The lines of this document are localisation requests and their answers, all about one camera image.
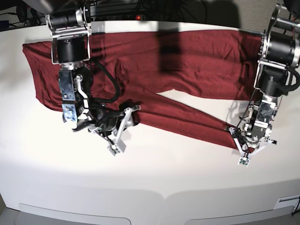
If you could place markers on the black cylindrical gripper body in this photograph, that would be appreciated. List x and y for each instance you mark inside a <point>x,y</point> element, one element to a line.
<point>106,121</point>
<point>247,140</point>

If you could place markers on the dark red long-sleeve shirt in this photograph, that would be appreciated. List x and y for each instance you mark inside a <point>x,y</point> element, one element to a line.
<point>215,64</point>

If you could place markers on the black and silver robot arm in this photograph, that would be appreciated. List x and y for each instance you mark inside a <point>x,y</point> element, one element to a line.
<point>70,24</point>

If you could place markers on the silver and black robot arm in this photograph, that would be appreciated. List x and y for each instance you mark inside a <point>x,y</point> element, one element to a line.
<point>276,75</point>

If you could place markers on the black power strip red switch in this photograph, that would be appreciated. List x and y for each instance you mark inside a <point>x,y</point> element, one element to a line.
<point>117,17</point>

